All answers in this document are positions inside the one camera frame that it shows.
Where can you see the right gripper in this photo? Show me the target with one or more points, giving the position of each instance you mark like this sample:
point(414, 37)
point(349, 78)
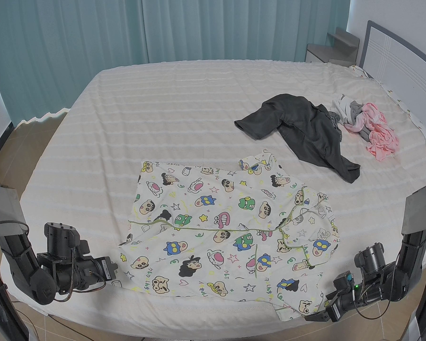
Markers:
point(344, 307)

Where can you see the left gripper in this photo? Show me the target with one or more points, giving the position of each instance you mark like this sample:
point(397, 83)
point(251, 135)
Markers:
point(92, 272)

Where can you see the white printed pyjama top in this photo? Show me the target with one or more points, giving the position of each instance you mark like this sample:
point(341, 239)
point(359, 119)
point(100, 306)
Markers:
point(216, 233)

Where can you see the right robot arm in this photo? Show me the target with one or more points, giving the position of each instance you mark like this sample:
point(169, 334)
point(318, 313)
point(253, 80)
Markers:
point(408, 261)

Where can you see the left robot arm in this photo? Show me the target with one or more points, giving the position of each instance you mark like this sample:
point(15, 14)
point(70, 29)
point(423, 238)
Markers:
point(17, 258)

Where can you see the pile of clothes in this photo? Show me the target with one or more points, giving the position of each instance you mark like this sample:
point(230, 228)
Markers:
point(380, 137)

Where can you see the bed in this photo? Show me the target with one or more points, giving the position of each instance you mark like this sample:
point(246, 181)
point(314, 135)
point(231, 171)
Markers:
point(163, 119)

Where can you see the black T-shirt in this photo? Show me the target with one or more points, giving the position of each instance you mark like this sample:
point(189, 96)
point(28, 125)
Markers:
point(305, 130)

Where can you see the blue-green curtain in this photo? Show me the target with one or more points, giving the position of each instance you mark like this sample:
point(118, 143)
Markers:
point(163, 20)

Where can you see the grey bedside table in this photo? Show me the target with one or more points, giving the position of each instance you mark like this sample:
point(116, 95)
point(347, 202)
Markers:
point(323, 53)

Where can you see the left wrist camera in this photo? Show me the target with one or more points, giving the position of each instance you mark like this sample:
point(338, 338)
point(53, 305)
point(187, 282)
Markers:
point(84, 249)

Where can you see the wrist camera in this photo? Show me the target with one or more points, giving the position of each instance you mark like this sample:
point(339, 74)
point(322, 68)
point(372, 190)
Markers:
point(84, 249)
point(342, 282)

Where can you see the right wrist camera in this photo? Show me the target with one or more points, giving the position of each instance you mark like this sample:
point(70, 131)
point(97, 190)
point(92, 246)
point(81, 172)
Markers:
point(342, 282)

